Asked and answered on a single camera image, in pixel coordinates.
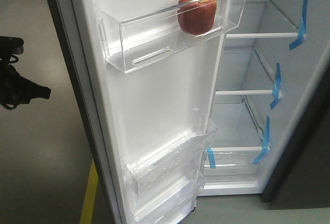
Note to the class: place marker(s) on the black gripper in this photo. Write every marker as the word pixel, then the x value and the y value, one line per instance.
pixel 15 89

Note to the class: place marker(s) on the red yellow apple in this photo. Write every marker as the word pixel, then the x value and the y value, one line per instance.
pixel 197 18

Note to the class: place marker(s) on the clear upper door bin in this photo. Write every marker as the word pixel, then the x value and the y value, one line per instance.
pixel 139 41

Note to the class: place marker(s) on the clear door bin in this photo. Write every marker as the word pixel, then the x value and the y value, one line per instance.
pixel 160 202
pixel 139 41
pixel 142 176

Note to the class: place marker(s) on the yellow floor tape line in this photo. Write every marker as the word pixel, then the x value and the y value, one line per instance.
pixel 47 173

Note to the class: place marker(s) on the grey side-by-side refrigerator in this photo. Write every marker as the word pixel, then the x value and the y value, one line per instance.
pixel 243 93

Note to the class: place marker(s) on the clear middle door bin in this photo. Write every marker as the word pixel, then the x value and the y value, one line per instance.
pixel 142 176

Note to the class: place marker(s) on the clear lower door bin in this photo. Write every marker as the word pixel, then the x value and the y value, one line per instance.
pixel 160 202

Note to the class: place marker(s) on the blue tape strip lower left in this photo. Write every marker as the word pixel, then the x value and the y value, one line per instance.
pixel 211 157

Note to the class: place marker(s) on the blue tape strip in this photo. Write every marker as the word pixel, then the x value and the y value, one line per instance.
pixel 302 29
pixel 276 87
pixel 211 157
pixel 265 143

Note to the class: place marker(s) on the clear crisper drawer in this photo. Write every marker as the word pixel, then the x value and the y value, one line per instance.
pixel 232 164

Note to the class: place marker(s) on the blue tape strip lower right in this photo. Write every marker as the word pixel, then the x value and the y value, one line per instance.
pixel 265 143

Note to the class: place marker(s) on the blue tape strip middle right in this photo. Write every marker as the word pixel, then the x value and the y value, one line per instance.
pixel 276 87

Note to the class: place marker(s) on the blue tape strip top right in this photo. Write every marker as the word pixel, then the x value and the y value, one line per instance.
pixel 302 29

